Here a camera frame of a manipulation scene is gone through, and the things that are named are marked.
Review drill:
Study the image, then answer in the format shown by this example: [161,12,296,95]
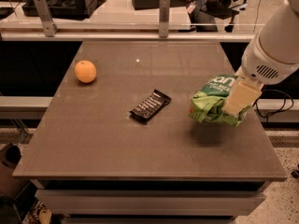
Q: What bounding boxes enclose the left metal glass clamp post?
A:
[33,0,58,37]

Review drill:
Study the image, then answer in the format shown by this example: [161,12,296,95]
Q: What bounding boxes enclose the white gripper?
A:
[222,33,299,116]

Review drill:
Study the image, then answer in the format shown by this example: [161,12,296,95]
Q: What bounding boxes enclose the black equipment case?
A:
[21,0,107,21]

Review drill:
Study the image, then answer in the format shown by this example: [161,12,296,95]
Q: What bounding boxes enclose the orange fruit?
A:
[75,61,96,83]

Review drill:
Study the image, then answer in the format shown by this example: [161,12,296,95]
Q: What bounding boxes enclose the green rice chip bag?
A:
[189,75,249,127]

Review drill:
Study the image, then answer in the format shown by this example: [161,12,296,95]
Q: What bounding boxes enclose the right metal glass clamp post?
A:
[159,0,170,38]

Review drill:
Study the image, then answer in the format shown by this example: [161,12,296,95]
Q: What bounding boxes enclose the black cable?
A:
[252,89,295,123]

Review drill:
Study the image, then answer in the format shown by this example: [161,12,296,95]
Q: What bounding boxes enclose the black office chair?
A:
[199,0,295,34]

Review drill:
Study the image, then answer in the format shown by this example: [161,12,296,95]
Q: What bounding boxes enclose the metal glass clamp post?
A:
[33,0,58,37]
[159,0,170,38]

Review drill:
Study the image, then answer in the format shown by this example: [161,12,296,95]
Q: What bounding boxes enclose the dark bin on floor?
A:
[0,143,27,199]

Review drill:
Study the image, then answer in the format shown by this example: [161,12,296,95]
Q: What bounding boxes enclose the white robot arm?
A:
[222,0,299,116]

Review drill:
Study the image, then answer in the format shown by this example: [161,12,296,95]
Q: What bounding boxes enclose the black snack bar wrapper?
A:
[130,90,172,123]

